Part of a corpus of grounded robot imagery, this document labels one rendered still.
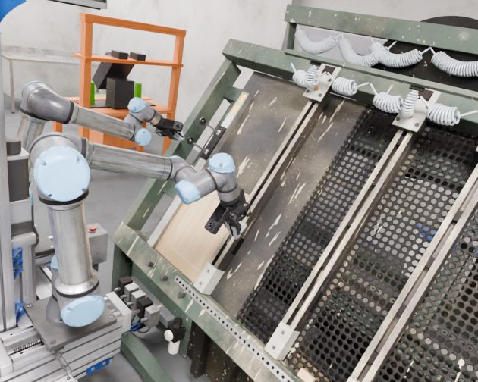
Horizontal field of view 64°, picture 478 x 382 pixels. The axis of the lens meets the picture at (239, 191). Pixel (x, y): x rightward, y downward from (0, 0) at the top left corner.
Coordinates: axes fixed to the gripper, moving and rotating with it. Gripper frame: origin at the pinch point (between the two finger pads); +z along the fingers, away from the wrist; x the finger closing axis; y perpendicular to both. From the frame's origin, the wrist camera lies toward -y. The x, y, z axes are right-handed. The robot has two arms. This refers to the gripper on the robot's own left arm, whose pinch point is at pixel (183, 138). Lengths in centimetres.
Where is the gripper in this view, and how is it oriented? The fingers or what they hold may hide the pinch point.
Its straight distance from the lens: 205.0
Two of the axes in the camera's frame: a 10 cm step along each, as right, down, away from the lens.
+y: -8.3, -0.7, 5.5
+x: -2.4, 9.4, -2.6
